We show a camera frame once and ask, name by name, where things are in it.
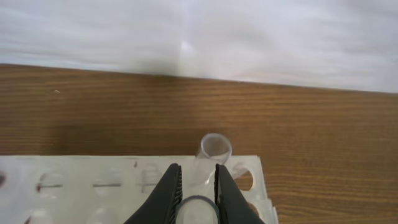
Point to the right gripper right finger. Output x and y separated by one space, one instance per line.
231 202

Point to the clear test tube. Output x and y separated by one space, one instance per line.
196 214
199 174

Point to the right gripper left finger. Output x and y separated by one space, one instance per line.
161 199

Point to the white test tube rack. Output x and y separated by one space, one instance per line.
77 174

